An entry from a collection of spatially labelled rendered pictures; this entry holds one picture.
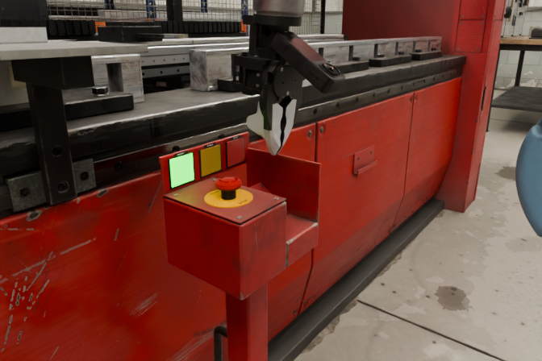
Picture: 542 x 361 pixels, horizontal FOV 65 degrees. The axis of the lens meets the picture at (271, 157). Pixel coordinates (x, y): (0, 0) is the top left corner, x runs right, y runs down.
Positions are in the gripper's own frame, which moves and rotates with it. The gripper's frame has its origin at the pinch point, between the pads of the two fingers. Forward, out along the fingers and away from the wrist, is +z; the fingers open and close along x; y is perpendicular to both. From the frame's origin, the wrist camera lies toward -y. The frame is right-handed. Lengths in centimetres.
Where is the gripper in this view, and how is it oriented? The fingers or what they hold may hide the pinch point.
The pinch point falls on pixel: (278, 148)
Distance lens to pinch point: 67.5
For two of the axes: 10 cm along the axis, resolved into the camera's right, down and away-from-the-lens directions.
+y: -7.9, -2.6, 5.6
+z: -0.7, 9.4, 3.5
